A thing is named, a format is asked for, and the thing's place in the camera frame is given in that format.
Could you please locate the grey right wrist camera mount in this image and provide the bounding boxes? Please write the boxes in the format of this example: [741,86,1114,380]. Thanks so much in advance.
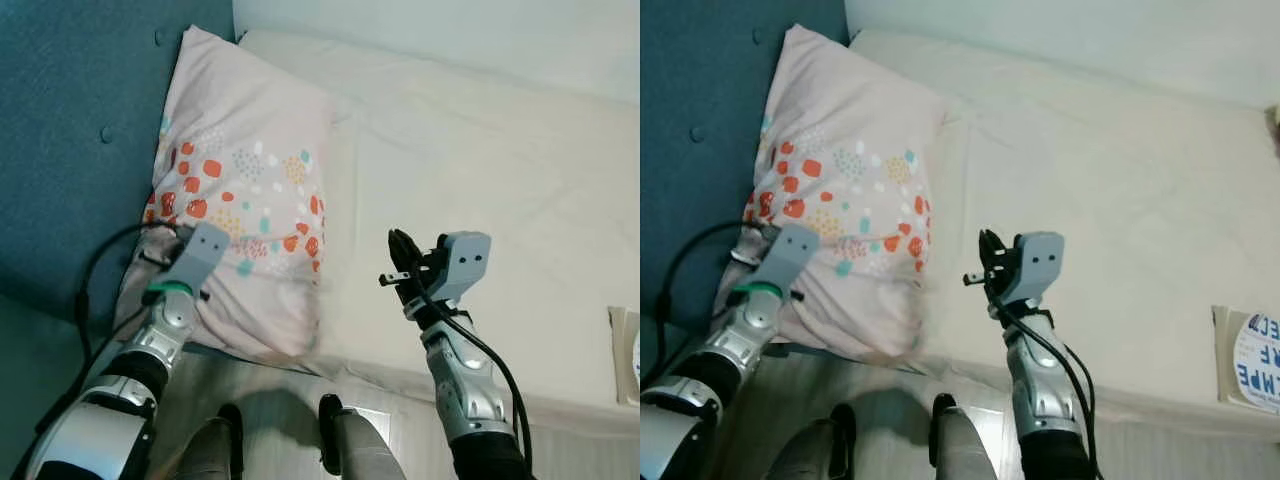
[1010,232,1064,303]
[432,232,493,303]

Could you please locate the pink dotted pillow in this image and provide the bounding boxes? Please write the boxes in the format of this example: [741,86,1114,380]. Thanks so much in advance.
[712,25,949,363]
[112,25,336,363]

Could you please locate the grey robot leg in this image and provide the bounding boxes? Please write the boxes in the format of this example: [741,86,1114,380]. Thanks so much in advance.
[175,402,246,480]
[765,402,846,480]
[930,393,1001,480]
[318,395,406,480]

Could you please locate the teal upholstered headboard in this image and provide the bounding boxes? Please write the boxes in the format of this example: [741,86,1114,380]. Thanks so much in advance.
[640,0,851,391]
[0,0,236,326]

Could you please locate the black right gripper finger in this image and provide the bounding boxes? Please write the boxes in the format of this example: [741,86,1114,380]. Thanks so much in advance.
[390,228,426,291]
[980,228,1011,286]

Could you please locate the white book blue letters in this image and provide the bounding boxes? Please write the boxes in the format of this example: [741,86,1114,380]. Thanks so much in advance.
[608,305,641,406]
[1212,305,1280,413]

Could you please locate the grey right robot leg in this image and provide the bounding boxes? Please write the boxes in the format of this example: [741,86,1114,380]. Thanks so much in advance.
[930,393,1001,480]
[318,395,406,480]

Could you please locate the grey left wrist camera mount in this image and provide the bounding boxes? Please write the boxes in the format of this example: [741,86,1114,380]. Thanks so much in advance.
[165,222,231,296]
[755,222,821,296]

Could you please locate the grey left robot leg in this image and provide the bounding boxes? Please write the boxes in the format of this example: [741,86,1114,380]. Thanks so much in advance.
[175,402,246,480]
[765,402,846,480]

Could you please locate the cream sheeted bed mattress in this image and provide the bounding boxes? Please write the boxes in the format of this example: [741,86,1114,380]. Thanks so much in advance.
[800,28,1280,421]
[185,28,641,411]

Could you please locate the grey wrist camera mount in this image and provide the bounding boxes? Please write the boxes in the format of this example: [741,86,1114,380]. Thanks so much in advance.
[432,232,493,303]
[1010,232,1064,303]
[165,222,231,296]
[755,222,821,296]

